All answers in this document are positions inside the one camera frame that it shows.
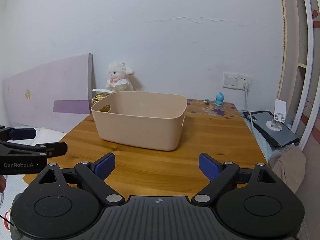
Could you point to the person left hand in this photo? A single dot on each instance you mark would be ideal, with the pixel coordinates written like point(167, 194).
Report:
point(3, 183)

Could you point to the pink purple headboard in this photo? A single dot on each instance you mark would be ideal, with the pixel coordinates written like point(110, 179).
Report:
point(55, 95)

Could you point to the small yellow blue toy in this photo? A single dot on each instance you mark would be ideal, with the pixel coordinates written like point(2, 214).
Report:
point(206, 101)

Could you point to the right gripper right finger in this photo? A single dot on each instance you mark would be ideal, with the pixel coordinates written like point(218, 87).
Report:
point(222, 179)

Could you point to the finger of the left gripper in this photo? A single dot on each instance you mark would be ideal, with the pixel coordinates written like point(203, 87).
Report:
point(52, 149)
point(10, 133)

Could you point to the white bedding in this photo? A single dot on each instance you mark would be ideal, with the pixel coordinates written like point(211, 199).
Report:
point(15, 184)

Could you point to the white plush lamb toy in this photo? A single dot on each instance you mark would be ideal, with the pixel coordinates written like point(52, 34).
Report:
point(118, 77)

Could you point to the beige plastic storage bin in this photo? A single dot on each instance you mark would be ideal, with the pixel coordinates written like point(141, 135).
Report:
point(141, 119)

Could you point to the white wardrobe shelf frame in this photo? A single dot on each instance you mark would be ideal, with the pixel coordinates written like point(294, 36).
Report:
point(299, 82)

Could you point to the white wall switch socket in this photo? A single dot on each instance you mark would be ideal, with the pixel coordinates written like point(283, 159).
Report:
point(236, 81)

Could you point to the gold tissue pack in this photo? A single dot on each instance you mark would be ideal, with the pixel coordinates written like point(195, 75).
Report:
point(100, 94)

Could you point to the white phone stand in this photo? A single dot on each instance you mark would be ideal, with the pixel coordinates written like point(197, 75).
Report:
point(279, 116)

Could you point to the blue cartoon figurine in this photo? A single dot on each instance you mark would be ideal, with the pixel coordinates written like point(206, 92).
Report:
point(219, 99)

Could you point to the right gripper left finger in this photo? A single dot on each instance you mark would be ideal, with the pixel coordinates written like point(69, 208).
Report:
point(92, 176)

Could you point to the floral table mat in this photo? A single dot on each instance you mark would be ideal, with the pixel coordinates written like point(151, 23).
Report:
point(227, 110)

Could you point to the grey beige clothing pile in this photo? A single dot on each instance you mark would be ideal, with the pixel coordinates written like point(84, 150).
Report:
point(289, 165)

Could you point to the dark grey laptop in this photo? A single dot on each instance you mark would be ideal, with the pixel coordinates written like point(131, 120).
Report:
point(275, 139)

